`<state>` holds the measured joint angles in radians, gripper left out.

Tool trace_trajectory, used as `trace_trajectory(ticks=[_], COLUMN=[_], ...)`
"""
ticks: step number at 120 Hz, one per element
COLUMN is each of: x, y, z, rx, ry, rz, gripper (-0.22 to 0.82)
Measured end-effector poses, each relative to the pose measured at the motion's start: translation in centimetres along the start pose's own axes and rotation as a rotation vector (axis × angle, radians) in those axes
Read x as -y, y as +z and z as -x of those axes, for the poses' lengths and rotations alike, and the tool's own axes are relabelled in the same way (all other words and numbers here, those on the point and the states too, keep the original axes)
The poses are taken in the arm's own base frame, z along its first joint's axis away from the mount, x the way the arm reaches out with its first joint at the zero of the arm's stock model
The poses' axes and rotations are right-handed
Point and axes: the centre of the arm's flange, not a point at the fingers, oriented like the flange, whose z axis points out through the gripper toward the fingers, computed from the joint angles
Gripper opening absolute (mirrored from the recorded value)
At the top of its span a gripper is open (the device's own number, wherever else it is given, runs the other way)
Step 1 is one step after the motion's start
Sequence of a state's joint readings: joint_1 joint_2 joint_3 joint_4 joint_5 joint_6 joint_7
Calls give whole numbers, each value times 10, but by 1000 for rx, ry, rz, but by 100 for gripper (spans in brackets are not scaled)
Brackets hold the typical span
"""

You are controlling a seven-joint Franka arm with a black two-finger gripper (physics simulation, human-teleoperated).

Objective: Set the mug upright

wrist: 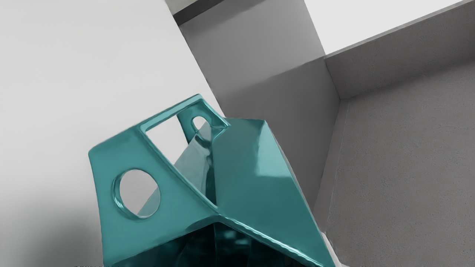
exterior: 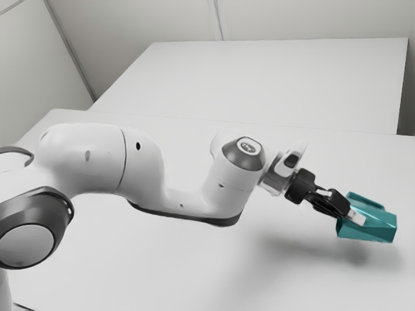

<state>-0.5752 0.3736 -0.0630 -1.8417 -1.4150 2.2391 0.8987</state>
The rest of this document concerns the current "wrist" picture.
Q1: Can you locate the teal faceted mug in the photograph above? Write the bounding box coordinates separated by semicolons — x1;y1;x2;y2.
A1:
88;94;336;267

